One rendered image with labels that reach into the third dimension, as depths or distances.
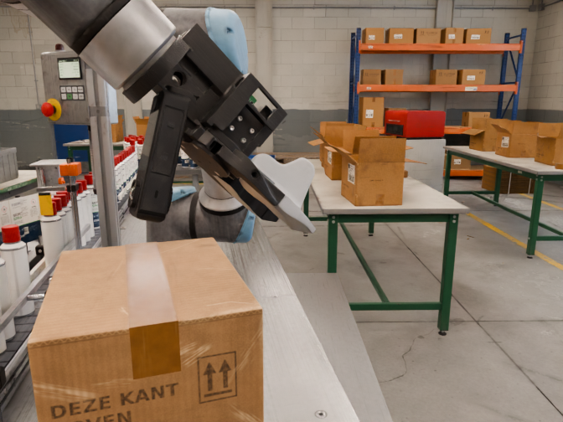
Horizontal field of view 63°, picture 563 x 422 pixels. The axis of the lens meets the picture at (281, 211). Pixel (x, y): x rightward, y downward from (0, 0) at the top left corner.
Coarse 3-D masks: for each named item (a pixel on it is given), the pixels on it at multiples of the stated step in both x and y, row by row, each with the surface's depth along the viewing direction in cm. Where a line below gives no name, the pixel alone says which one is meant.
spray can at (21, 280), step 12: (12, 228) 99; (12, 240) 99; (0, 252) 99; (12, 252) 99; (24, 252) 101; (12, 264) 99; (24, 264) 101; (12, 276) 100; (24, 276) 102; (12, 288) 101; (24, 288) 102; (12, 300) 101; (24, 312) 103
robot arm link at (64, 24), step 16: (32, 0) 34; (48, 0) 34; (64, 0) 34; (80, 0) 34; (96, 0) 34; (112, 0) 35; (128, 0) 36; (48, 16) 35; (64, 16) 35; (80, 16) 35; (96, 16) 35; (112, 16) 35; (64, 32) 36; (80, 32) 35; (96, 32) 35; (80, 48) 37
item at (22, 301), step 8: (88, 224) 148; (80, 232) 140; (72, 240) 131; (72, 248) 128; (56, 256) 118; (56, 264) 114; (48, 272) 108; (40, 280) 103; (32, 288) 98; (24, 296) 94; (16, 304) 90; (24, 304) 93; (8, 312) 87; (16, 312) 89; (0, 320) 84; (8, 320) 85; (0, 328) 82
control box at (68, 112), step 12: (48, 60) 124; (48, 72) 124; (84, 72) 119; (48, 84) 125; (60, 84) 123; (72, 84) 122; (84, 84) 120; (108, 84) 126; (48, 96) 126; (60, 108) 125; (72, 108) 123; (84, 108) 122; (48, 120) 128; (60, 120) 126; (72, 120) 124; (84, 120) 123
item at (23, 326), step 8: (96, 232) 170; (96, 240) 160; (88, 248) 151; (48, 280) 124; (40, 288) 119; (40, 304) 110; (16, 320) 102; (24, 320) 102; (32, 320) 102; (16, 328) 98; (24, 328) 98; (32, 328) 98; (16, 336) 95; (24, 336) 95; (8, 344) 91; (16, 344) 91; (8, 352) 89; (16, 352) 89; (0, 360) 86; (8, 360) 86
